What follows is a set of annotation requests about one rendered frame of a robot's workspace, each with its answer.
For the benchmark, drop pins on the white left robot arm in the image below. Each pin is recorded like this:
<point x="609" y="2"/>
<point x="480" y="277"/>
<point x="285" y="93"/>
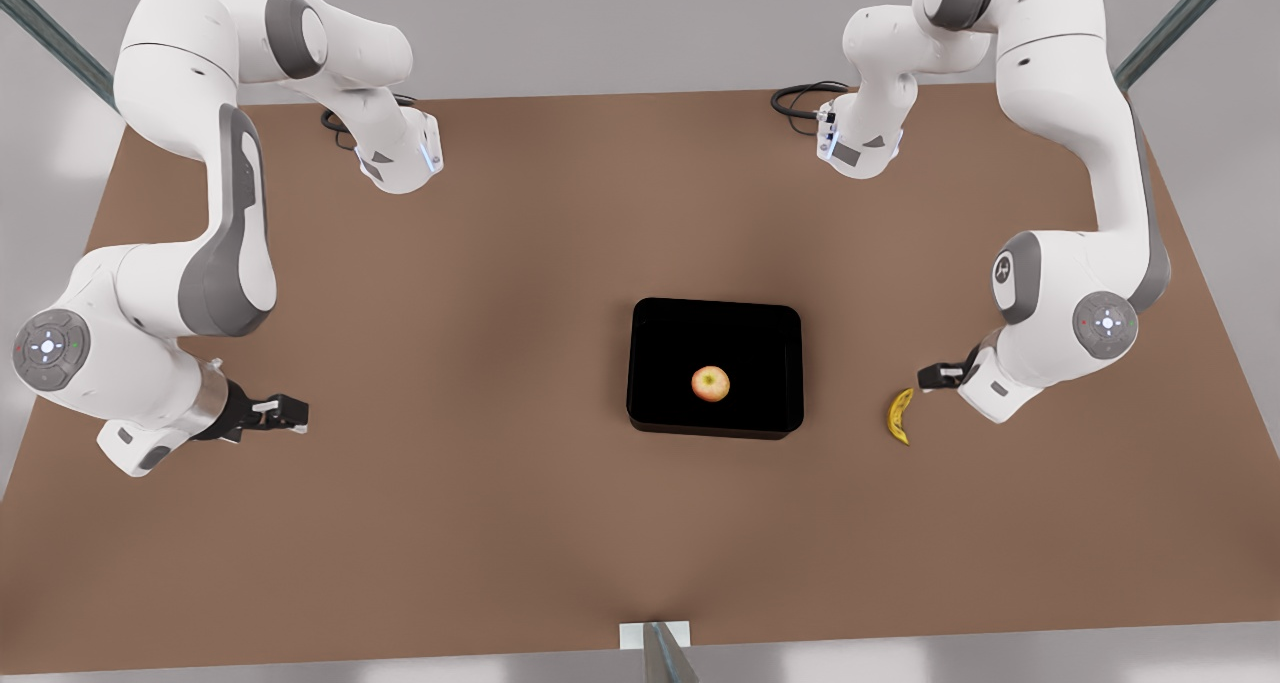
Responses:
<point x="1080" y="163"/>

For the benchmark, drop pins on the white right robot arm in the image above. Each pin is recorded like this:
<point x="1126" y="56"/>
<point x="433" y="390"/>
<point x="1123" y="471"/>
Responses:
<point x="230" y="213"/>

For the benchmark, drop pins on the yellow banana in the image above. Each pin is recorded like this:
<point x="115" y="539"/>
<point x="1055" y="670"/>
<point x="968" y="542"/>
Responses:
<point x="899" y="418"/>

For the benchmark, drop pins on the black rectangular tray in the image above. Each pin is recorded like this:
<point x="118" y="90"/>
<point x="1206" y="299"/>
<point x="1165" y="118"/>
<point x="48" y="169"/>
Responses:
<point x="715" y="367"/>

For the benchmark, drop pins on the red-yellow apple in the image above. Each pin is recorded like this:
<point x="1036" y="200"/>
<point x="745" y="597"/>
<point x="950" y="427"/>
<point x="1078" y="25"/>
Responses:
<point x="710" y="384"/>

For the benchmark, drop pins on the silver frame post with foot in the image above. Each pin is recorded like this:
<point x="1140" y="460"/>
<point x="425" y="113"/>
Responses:
<point x="662" y="651"/>

